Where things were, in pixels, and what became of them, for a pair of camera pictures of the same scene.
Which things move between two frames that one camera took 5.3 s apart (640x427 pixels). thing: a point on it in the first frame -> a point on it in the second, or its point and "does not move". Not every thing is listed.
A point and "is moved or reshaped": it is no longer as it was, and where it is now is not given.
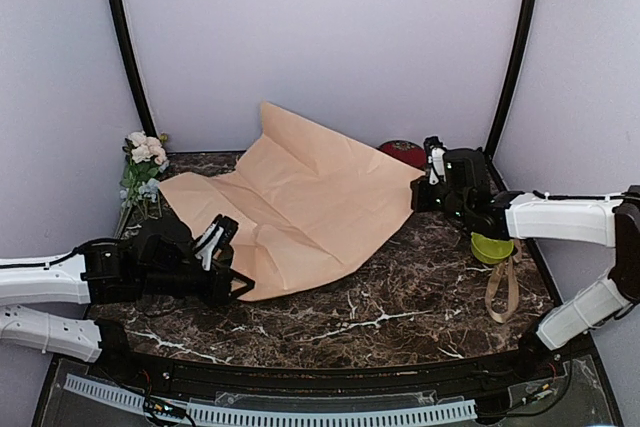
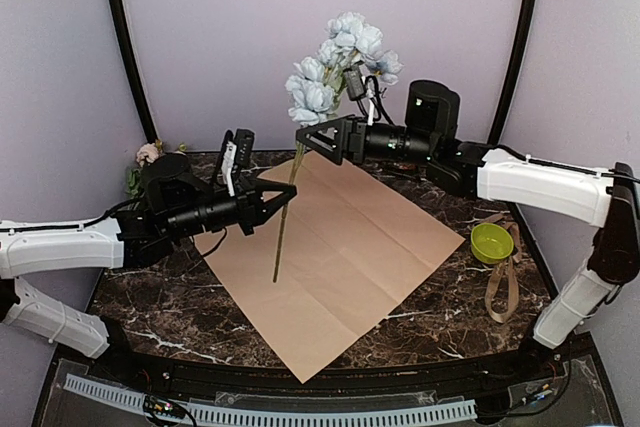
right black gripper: x=420 y=203 -> x=350 y=135
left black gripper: x=217 y=294 -> x=251 y=206
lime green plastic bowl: x=490 y=250 does not move
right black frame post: x=517 y=50 does not move
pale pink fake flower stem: x=146 y=149 is moved or reshaped
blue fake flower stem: x=147 y=192 is moved or reshaped
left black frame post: x=132 y=59 does not move
